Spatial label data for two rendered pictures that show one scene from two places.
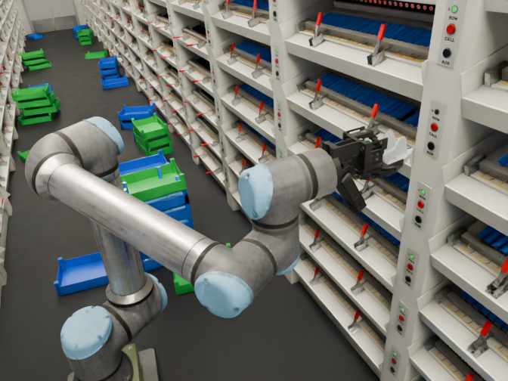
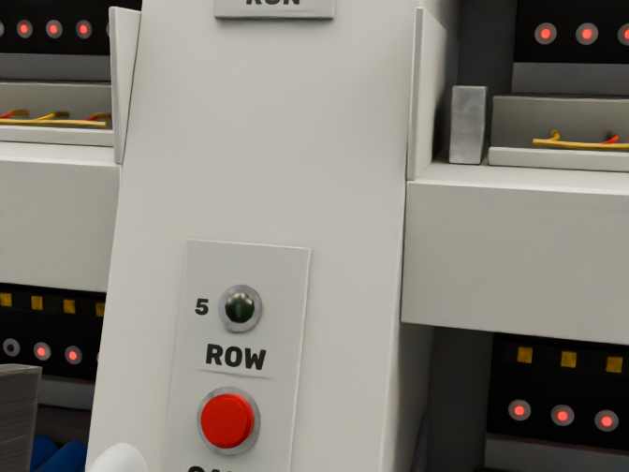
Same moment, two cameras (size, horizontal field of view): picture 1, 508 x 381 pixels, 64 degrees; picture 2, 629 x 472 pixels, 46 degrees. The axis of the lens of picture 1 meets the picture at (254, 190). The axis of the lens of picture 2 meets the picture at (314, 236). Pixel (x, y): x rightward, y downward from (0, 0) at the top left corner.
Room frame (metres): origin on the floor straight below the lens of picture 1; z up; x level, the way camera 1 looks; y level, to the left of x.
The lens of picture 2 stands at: (0.63, -0.22, 1.05)
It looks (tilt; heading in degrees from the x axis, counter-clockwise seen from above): 5 degrees up; 306
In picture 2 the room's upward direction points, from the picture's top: 6 degrees clockwise
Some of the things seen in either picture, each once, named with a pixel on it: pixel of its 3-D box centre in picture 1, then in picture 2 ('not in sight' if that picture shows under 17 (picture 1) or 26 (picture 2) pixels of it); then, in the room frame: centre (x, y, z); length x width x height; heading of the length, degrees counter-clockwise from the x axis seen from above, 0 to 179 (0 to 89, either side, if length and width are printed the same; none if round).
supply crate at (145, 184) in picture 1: (149, 181); not in sight; (1.70, 0.49, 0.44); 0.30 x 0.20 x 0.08; 111
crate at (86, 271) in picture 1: (90, 268); not in sight; (1.57, 0.85, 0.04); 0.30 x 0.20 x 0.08; 104
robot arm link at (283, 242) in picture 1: (273, 240); not in sight; (0.62, -0.03, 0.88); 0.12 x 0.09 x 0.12; 143
